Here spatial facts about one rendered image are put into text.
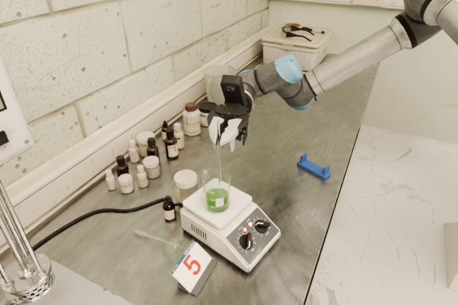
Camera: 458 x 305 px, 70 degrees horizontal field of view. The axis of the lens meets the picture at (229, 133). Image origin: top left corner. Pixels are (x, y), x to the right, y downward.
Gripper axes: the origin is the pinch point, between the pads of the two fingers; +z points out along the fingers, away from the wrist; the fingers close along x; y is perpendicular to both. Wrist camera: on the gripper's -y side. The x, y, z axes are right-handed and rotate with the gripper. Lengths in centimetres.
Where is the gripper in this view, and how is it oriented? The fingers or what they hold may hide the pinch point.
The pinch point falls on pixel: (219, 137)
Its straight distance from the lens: 66.3
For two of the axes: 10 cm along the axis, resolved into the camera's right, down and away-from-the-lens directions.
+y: 0.1, 8.5, 5.2
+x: -9.7, -1.1, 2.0
